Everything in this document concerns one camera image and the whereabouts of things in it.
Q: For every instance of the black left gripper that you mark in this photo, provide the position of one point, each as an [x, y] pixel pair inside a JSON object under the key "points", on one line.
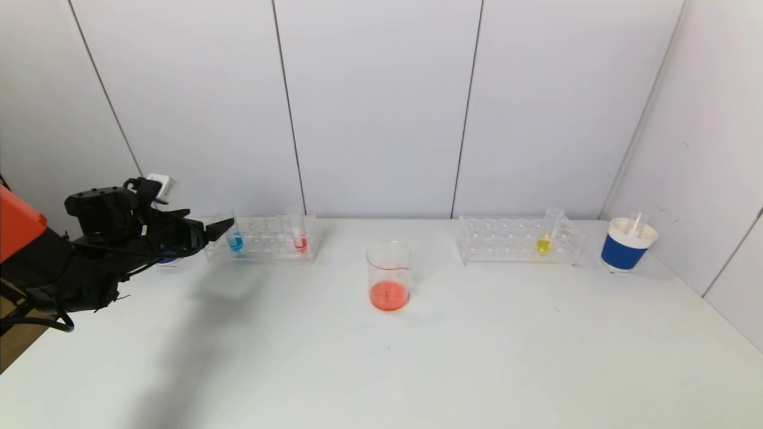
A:
{"points": [[197, 234]]}

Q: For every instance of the test tube with blue pigment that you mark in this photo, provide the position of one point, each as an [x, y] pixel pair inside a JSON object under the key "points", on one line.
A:
{"points": [[236, 242]]}

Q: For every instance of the graduated clear plastic test tube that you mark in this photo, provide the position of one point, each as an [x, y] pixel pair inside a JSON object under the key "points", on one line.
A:
{"points": [[635, 226]]}

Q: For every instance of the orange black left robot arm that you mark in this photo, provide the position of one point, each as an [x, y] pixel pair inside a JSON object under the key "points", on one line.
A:
{"points": [[89, 274]]}

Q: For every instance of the clear acrylic test tube rack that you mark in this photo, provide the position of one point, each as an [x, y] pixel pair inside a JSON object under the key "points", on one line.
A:
{"points": [[506, 241], [268, 239]]}

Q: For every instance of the test tube with red pigment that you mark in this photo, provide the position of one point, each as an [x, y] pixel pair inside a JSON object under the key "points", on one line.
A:
{"points": [[300, 243]]}

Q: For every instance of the clear glass beaker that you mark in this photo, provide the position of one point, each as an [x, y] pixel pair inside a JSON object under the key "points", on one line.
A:
{"points": [[388, 295]]}

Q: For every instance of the test tube with yellow pigment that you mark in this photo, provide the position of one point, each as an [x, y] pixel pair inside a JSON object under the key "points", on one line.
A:
{"points": [[543, 244]]}

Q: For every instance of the blue white paper cup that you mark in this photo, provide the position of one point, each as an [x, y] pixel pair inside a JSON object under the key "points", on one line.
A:
{"points": [[168, 261], [623, 253]]}

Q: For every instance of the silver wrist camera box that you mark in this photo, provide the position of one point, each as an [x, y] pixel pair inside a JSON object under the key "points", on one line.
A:
{"points": [[164, 186]]}

